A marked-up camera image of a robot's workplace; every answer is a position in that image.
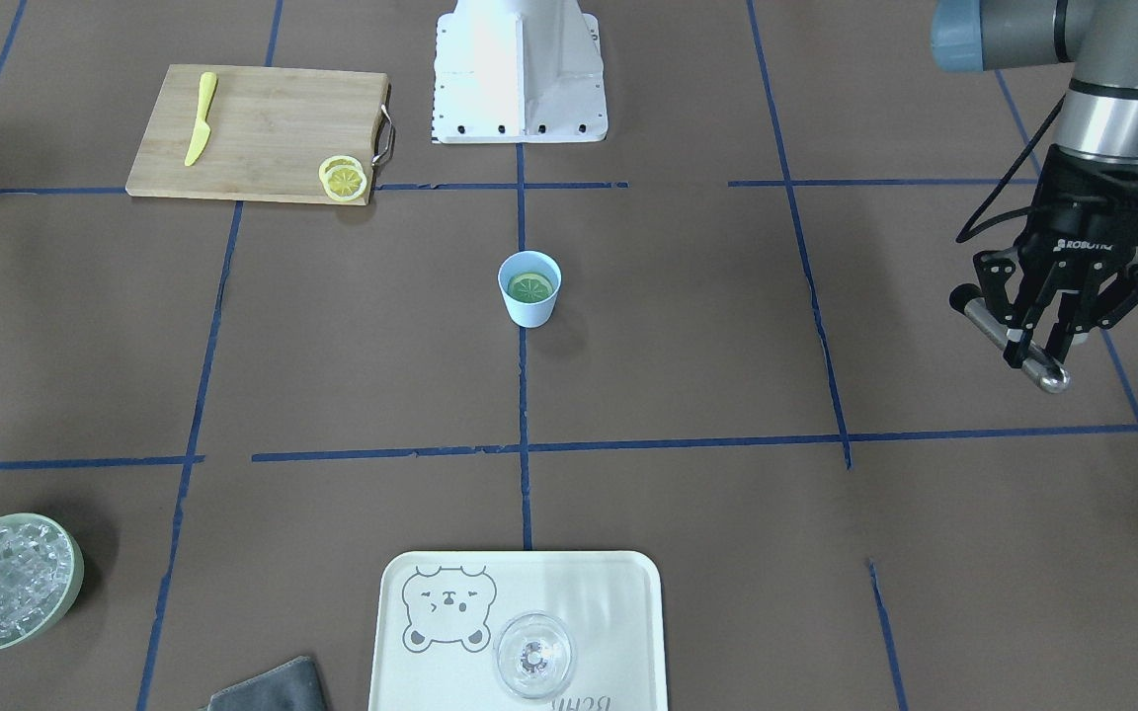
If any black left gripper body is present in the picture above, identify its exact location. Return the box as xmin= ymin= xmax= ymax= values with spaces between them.
xmin=972 ymin=147 xmax=1138 ymax=332

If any bamboo cutting board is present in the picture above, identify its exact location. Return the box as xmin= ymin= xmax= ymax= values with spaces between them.
xmin=124 ymin=64 xmax=391 ymax=206

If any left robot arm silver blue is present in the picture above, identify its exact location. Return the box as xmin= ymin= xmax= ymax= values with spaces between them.
xmin=931 ymin=1 xmax=1138 ymax=388

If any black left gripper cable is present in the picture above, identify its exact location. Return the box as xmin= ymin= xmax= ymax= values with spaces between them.
xmin=956 ymin=96 xmax=1066 ymax=243

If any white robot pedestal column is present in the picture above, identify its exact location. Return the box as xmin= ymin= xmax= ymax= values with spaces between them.
xmin=431 ymin=1 xmax=610 ymax=144

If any lime slice in cup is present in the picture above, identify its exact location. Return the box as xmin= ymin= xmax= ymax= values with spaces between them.
xmin=505 ymin=272 xmax=556 ymax=303

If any light blue plastic cup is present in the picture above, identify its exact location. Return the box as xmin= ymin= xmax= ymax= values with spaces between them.
xmin=497 ymin=250 xmax=563 ymax=329

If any green bowl of ice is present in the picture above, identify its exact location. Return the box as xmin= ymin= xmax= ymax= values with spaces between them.
xmin=0 ymin=513 xmax=85 ymax=651

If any yellow plastic knife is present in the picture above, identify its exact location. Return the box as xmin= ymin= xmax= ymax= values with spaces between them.
xmin=184 ymin=71 xmax=218 ymax=167

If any grey folded cloth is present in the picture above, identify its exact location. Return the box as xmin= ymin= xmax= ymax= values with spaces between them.
xmin=203 ymin=656 xmax=328 ymax=710

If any steel muddler black tip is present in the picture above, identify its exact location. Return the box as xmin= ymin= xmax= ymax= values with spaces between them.
xmin=948 ymin=283 xmax=1072 ymax=392

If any clear wine glass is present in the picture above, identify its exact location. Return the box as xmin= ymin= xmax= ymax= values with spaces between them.
xmin=494 ymin=611 xmax=577 ymax=701

